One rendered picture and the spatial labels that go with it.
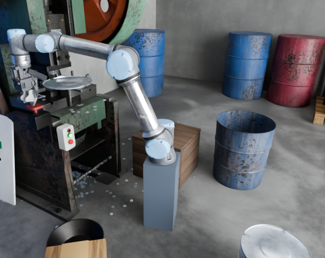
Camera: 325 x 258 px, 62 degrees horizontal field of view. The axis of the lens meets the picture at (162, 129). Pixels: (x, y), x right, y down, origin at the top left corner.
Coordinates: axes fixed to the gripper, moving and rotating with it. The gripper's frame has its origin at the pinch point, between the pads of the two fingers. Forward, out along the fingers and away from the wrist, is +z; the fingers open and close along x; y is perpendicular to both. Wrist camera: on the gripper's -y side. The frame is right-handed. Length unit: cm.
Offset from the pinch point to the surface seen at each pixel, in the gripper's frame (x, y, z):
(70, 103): -5.4, -28.3, 10.2
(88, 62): -138, -187, 27
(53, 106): -8.0, -17.7, 9.0
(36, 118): 3.0, 2.3, 7.1
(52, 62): -14.5, -27.0, -14.0
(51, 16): -15, -31, -39
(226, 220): 95, -52, 77
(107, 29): -4, -66, -30
